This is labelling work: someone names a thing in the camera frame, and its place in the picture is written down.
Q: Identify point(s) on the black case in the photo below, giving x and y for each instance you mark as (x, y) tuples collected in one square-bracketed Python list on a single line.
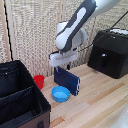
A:
[(109, 52)]

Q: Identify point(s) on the blue bowl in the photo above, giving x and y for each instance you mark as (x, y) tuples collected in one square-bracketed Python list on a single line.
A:
[(61, 93)]

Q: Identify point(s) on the dark blue book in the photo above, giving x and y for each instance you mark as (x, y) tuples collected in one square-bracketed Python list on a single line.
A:
[(66, 81)]

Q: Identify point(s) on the black divided storage box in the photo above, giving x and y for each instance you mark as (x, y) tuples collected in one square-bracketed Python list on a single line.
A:
[(18, 96)]

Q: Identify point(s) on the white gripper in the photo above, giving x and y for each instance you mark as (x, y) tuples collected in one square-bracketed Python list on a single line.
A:
[(63, 59)]

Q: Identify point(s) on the red cup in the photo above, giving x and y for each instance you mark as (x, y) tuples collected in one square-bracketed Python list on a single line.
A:
[(39, 81)]

